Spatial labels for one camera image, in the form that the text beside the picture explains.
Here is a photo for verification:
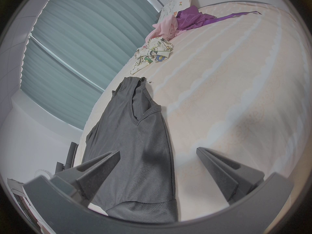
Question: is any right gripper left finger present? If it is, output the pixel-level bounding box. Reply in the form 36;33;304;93
50;150;121;207

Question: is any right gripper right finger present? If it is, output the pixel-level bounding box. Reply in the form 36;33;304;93
196;147;265;203

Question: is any black sleeveless top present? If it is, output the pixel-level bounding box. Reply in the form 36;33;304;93
82;77;179;223

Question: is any bed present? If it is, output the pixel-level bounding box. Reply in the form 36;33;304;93
79;0;311;225

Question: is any dark grey chest of drawers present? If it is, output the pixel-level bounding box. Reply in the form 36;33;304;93
65;142;78;169

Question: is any blue-green curtain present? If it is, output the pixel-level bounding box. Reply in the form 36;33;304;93
30;0;162;91
21;37;105;131

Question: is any cream printed garment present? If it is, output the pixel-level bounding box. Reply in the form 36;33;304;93
129;37;175;75

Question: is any pink garment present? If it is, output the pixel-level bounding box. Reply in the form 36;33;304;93
146;16;188;43

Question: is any purple satin garment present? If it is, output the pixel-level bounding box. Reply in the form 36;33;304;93
175;5;262;31

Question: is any white printed pillow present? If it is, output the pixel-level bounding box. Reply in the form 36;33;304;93
157;0;193;24

